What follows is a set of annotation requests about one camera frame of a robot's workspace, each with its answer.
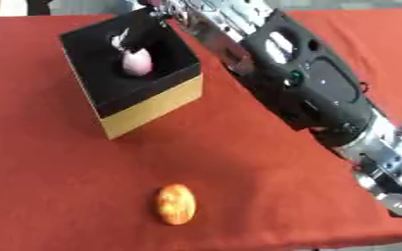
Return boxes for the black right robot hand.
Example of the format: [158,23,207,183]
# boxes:
[130,0,176,20]

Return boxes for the tan box with black inside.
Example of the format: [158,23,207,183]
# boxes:
[58,8,205,141]

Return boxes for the pink soft toy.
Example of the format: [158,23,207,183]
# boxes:
[108,27,155,77]

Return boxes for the orange round toy fruit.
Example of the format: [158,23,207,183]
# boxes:
[153,183,200,226]

